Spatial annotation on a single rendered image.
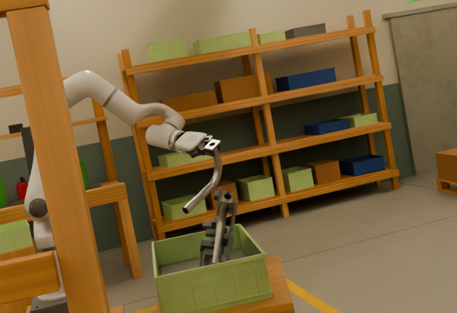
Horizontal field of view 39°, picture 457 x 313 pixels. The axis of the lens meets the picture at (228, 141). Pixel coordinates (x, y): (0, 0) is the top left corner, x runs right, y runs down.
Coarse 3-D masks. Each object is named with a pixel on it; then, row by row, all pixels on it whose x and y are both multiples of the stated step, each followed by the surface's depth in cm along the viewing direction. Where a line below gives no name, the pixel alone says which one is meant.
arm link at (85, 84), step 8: (80, 72) 248; (88, 72) 248; (64, 80) 251; (72, 80) 247; (80, 80) 246; (88, 80) 246; (96, 80) 247; (104, 80) 249; (72, 88) 248; (80, 88) 246; (88, 88) 246; (96, 88) 246; (104, 88) 247; (112, 88) 249; (72, 96) 250; (80, 96) 249; (88, 96) 249; (96, 96) 248; (104, 96) 247; (72, 104) 255
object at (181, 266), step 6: (234, 252) 292; (240, 252) 290; (198, 258) 295; (234, 258) 283; (174, 264) 292; (180, 264) 290; (186, 264) 288; (192, 264) 286; (198, 264) 284; (162, 270) 285; (168, 270) 283; (174, 270) 281; (180, 270) 279
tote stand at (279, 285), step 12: (276, 264) 282; (276, 276) 265; (276, 288) 250; (288, 288) 248; (264, 300) 238; (276, 300) 236; (288, 300) 234; (156, 312) 247; (216, 312) 235; (228, 312) 232; (240, 312) 231; (252, 312) 231; (264, 312) 231; (276, 312) 231; (288, 312) 231
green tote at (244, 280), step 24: (168, 240) 294; (192, 240) 295; (240, 240) 298; (168, 264) 294; (216, 264) 236; (240, 264) 237; (264, 264) 239; (168, 288) 234; (192, 288) 235; (216, 288) 237; (240, 288) 238; (264, 288) 239; (168, 312) 235; (192, 312) 236
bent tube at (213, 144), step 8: (208, 144) 240; (216, 144) 239; (216, 152) 241; (216, 160) 242; (216, 168) 244; (216, 176) 244; (208, 184) 242; (216, 184) 244; (200, 192) 239; (208, 192) 240; (192, 200) 236; (200, 200) 237; (184, 208) 235; (192, 208) 234
